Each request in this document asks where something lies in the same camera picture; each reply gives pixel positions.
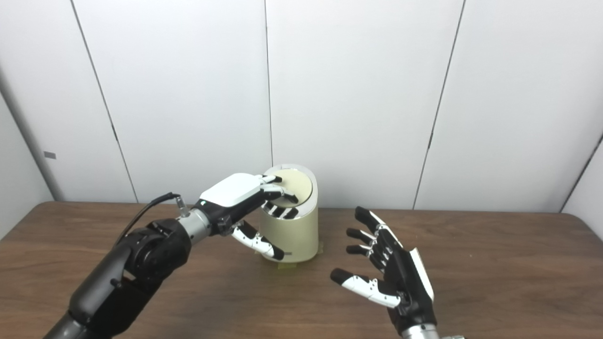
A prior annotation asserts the cream round bin lid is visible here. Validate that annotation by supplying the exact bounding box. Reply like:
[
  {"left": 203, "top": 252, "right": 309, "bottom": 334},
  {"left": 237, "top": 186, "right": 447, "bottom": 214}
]
[{"left": 269, "top": 169, "right": 313, "bottom": 208}]

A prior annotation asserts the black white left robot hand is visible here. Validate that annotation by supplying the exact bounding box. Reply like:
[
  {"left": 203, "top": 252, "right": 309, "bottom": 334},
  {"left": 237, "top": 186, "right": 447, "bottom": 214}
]
[{"left": 194, "top": 173, "right": 299, "bottom": 261}]

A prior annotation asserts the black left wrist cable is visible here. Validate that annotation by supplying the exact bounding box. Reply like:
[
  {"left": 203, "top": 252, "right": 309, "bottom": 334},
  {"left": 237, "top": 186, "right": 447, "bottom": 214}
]
[{"left": 113, "top": 192, "right": 190, "bottom": 245}]

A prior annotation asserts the cream-colored bin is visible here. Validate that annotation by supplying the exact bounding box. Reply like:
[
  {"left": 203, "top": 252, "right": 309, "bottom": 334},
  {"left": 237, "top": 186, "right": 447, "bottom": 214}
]
[{"left": 257, "top": 164, "right": 319, "bottom": 263}]

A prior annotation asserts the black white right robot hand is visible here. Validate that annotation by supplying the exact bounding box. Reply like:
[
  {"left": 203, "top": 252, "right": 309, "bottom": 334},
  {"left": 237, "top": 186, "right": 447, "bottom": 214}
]
[{"left": 330, "top": 206, "right": 437, "bottom": 337}]

